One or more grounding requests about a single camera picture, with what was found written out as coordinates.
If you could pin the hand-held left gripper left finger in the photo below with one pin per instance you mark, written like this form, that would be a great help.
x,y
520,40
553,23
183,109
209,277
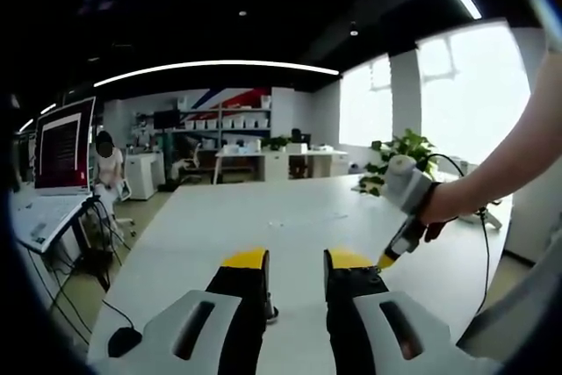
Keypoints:
x,y
248,258

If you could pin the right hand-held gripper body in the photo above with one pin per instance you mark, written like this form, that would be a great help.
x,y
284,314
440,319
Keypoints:
x,y
408,190

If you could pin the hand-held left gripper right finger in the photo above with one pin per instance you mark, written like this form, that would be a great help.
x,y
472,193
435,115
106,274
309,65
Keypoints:
x,y
347,258

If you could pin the large metal washer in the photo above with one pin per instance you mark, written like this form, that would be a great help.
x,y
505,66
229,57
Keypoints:
x,y
273,311

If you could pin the person's right hand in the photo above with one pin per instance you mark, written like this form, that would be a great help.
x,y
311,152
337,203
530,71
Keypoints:
x,y
443,204

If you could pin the green potted plant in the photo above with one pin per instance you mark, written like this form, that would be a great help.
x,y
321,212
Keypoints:
x,y
408,151

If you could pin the white plastic device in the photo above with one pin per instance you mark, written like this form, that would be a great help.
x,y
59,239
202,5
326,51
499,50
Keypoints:
x,y
487,217

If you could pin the white office desk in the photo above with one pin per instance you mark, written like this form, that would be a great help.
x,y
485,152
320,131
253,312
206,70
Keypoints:
x,y
281,160

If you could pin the white swivel chair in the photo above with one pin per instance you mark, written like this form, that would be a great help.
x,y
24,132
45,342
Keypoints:
x,y
191,160

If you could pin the small green desk plant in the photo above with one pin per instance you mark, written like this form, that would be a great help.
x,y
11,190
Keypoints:
x,y
276,143

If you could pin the white drawer cabinet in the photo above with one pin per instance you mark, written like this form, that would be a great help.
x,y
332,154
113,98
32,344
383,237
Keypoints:
x,y
147,175

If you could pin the grey mesh office chair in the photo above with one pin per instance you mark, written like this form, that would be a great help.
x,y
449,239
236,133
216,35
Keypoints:
x,y
522,296

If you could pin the white storage shelf unit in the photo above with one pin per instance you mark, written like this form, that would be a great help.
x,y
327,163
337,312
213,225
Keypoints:
x,y
228,118

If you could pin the black computer mouse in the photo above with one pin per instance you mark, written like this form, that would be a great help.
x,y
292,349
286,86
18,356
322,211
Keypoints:
x,y
124,342

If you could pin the long curved ceiling light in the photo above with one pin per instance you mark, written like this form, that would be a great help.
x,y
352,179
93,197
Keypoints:
x,y
211,67

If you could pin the white laptop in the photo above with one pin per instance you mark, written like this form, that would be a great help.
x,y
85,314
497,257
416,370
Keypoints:
x,y
61,146

